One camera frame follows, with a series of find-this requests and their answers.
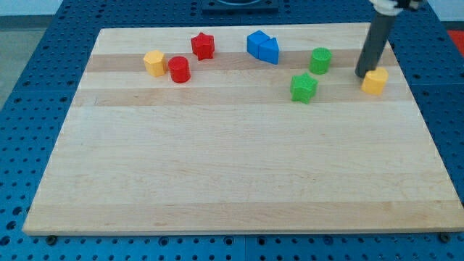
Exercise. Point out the green star block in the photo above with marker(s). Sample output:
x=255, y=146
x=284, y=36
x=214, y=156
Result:
x=303, y=88

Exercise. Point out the wooden board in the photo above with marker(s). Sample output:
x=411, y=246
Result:
x=229, y=152

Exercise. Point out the yellow hexagon block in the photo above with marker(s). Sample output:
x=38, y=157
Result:
x=155, y=63

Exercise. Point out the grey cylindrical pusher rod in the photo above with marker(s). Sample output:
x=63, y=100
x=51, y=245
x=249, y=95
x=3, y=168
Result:
x=374, y=44

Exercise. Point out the red star block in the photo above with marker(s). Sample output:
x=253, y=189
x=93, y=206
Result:
x=203, y=46

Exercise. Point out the blue cube block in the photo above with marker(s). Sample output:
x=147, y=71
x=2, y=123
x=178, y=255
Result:
x=253, y=42

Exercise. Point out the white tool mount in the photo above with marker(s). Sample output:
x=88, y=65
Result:
x=394, y=7

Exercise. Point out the red cylinder block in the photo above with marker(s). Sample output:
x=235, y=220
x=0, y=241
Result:
x=179, y=69

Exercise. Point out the green cylinder block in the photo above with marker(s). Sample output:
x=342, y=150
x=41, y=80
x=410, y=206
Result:
x=320, y=60

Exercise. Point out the blue triangle block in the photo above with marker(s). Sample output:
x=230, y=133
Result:
x=269, y=51

